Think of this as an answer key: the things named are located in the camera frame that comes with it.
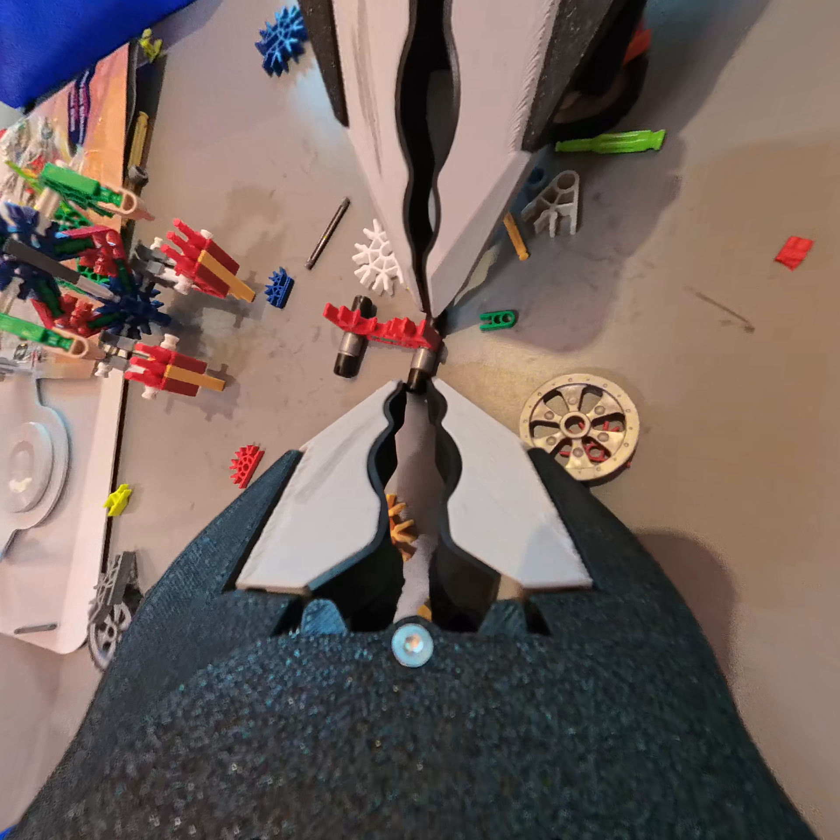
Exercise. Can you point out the red toothed connector assembly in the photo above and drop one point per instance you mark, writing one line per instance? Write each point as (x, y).
(394, 328)

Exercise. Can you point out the yellow snowflake connector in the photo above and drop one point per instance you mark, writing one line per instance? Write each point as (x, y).
(400, 525)

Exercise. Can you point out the red half-round connector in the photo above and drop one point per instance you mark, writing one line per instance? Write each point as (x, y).
(248, 466)

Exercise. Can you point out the green clip connector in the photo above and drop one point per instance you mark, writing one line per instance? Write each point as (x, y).
(492, 321)

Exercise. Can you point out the blue plastic bin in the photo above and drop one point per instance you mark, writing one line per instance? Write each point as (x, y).
(98, 39)

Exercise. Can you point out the tiny red connector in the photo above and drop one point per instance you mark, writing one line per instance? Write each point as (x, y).
(794, 253)

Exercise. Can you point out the white snowflake connector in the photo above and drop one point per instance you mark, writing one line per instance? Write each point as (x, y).
(377, 259)

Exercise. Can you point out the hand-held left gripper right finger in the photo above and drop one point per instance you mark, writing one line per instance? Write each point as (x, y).
(512, 512)

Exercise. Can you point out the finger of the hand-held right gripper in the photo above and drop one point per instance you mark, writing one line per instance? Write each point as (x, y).
(492, 131)
(374, 131)

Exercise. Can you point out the black and silver tube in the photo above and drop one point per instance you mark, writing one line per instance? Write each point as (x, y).
(351, 348)

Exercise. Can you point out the colourful construction toy model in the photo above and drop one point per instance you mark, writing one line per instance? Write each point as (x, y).
(197, 259)

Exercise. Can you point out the grey spoked wheel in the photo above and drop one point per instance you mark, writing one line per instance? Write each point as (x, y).
(105, 636)
(535, 426)

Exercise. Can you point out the light grey wedge connector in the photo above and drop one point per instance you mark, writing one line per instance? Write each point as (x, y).
(568, 190)

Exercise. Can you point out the large blue snowflake connector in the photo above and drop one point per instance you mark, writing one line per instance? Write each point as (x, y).
(282, 39)

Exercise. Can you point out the small blue connector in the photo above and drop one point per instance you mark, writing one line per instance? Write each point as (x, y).
(279, 287)

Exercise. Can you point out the grey stand bar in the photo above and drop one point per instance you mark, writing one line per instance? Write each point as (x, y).
(46, 262)

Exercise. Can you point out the thin dark grey rod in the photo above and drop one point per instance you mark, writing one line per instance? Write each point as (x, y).
(327, 234)

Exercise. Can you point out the yellow clip connector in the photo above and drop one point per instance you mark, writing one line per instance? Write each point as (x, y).
(151, 46)
(118, 500)

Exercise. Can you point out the black rubber tyre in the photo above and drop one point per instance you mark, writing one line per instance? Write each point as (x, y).
(623, 111)

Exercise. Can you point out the white stand base board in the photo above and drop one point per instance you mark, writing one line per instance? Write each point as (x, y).
(65, 558)

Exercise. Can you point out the short orange rod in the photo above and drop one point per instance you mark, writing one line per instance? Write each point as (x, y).
(516, 236)

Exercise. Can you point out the orange cardboard toy box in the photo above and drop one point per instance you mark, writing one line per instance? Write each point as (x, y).
(98, 118)

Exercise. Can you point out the orange ladder-shaped connector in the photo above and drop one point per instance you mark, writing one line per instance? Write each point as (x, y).
(636, 43)

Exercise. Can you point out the long grey fan connector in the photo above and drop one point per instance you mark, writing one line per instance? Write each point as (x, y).
(118, 577)

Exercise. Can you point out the light green rod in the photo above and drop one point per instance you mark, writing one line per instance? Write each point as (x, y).
(610, 142)

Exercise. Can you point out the white rod with black tip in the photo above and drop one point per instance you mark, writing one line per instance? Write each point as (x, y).
(415, 384)

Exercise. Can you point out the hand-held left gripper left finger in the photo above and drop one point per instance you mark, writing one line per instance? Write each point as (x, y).
(315, 512)

